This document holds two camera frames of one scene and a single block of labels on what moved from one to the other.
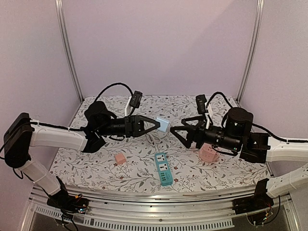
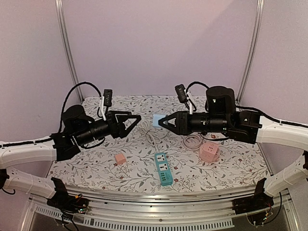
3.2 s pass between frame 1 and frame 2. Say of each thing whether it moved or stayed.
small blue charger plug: moved
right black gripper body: moved
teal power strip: stayed
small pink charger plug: stayed
